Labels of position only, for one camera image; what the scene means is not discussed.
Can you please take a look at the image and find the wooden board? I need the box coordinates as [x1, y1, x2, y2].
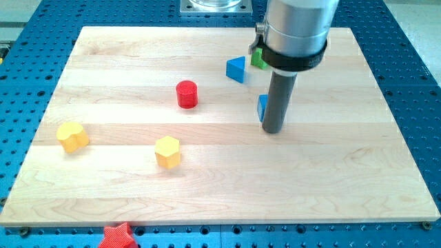
[1, 26, 440, 227]

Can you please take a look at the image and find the red cylinder block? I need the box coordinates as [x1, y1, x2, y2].
[176, 81, 198, 109]

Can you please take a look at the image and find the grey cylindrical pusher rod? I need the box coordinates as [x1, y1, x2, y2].
[262, 70, 297, 134]

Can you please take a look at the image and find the yellow hexagon block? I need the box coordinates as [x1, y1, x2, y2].
[154, 136, 181, 169]

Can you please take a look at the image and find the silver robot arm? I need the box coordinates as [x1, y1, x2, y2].
[248, 0, 339, 73]

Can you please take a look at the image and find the blue cube block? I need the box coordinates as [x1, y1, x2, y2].
[257, 94, 268, 123]

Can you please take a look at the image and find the red star block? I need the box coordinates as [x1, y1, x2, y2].
[98, 223, 139, 248]

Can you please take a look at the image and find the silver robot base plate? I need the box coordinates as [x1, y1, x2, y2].
[180, 0, 253, 14]

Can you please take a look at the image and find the green block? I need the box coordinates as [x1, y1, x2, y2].
[251, 48, 268, 70]

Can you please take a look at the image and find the yellow heart block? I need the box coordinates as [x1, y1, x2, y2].
[56, 122, 90, 153]

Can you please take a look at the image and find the blue triangle block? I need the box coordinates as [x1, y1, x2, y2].
[225, 56, 246, 83]

